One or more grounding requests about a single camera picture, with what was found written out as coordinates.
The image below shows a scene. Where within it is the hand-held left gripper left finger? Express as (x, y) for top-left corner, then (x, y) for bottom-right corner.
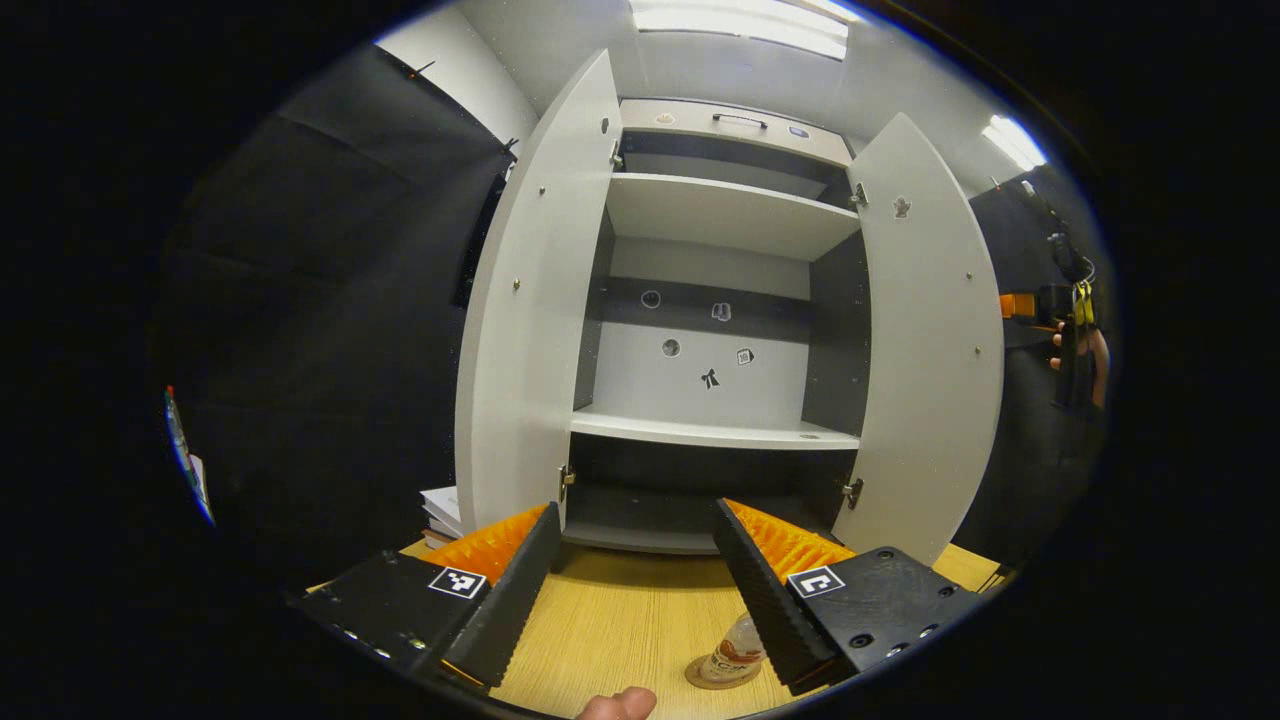
(285, 502), (563, 691)

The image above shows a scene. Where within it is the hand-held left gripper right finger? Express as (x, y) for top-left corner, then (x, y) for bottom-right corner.
(712, 497), (986, 698)

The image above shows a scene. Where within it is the clear plastic bottle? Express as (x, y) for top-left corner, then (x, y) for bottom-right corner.
(700, 613), (769, 684)

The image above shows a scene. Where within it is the round wooden coaster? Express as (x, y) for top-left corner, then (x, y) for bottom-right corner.
(685, 650), (763, 691)

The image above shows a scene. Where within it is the grey cabinet door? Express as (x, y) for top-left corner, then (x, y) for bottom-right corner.
(830, 112), (1004, 566)
(455, 50), (623, 536)

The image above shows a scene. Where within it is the grey cabinet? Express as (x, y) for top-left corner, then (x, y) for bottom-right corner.
(560, 98), (873, 556)

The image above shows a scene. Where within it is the small ceiling light panel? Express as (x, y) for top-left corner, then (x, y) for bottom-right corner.
(982, 115), (1048, 171)

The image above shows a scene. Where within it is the black backdrop cloth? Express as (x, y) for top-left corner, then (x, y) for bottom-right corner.
(150, 45), (1116, 591)

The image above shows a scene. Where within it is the large ceiling light panel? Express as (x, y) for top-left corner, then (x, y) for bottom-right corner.
(630, 0), (851, 61)

